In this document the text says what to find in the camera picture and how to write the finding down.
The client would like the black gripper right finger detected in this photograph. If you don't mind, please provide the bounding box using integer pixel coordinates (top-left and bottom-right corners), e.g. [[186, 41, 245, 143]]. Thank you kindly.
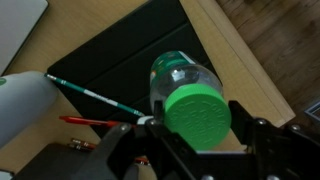
[[228, 100, 320, 180]]

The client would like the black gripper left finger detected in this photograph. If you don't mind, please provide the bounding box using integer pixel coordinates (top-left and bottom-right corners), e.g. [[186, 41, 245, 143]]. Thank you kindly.
[[145, 100, 206, 180]]

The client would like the green bottle lid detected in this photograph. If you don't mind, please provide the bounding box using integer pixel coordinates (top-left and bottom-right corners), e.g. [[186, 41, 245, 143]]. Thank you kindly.
[[164, 84, 231, 150]]

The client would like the clear bottle with green label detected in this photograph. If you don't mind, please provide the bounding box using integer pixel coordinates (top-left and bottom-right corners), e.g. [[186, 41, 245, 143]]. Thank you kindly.
[[150, 51, 223, 111]]

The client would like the green pencil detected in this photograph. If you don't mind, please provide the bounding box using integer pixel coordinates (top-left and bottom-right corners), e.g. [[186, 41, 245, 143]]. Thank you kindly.
[[44, 73, 145, 117]]

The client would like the red pen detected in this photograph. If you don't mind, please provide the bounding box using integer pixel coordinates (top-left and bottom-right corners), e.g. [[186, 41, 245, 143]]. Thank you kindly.
[[59, 116, 125, 128]]

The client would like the black tablet case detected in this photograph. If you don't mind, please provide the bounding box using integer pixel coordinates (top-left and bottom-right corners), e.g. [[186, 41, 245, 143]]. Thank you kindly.
[[45, 0, 215, 114]]

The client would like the white mug green logo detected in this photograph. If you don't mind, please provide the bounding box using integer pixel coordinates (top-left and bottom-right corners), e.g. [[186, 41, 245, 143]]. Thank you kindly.
[[0, 71, 58, 147]]

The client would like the grey laptop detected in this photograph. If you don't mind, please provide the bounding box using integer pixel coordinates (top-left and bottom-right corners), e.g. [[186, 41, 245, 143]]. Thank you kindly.
[[0, 0, 49, 74]]

